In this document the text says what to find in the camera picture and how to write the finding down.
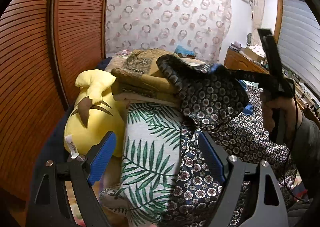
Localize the navy patterned satin pajama top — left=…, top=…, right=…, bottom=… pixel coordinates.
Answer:
left=157, top=55, right=297, bottom=226

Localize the person right forearm grey sleeve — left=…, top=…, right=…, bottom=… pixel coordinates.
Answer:
left=286, top=116, right=319, bottom=198

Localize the person right hand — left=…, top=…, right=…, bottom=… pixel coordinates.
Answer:
left=260, top=91, right=303, bottom=144

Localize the cardboard box on sideboard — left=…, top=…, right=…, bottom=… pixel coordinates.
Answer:
left=243, top=44, right=266, bottom=63

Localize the wooden sideboard cabinet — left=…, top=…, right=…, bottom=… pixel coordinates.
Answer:
left=224, top=48, right=319, bottom=127

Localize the grey window blind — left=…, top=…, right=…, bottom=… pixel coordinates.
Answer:
left=278, top=0, right=319, bottom=93

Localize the beige side curtain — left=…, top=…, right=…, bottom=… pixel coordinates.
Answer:
left=251, top=0, right=265, bottom=46

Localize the teal cloth on box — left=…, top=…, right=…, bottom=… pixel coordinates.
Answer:
left=175, top=45, right=195, bottom=59

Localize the yellow plush toy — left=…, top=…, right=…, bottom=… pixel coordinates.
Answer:
left=64, top=70, right=126, bottom=158

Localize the palm leaf print cloth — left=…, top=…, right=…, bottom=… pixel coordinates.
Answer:
left=99, top=103, right=182, bottom=226

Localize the golden brown patterned folded blanket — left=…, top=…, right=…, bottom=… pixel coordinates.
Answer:
left=105, top=49, right=180, bottom=107

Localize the circle patterned sheer curtain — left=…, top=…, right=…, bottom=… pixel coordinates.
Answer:
left=105, top=0, right=232, bottom=63

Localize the wooden louvered wardrobe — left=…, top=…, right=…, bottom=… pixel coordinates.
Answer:
left=1, top=0, right=107, bottom=201

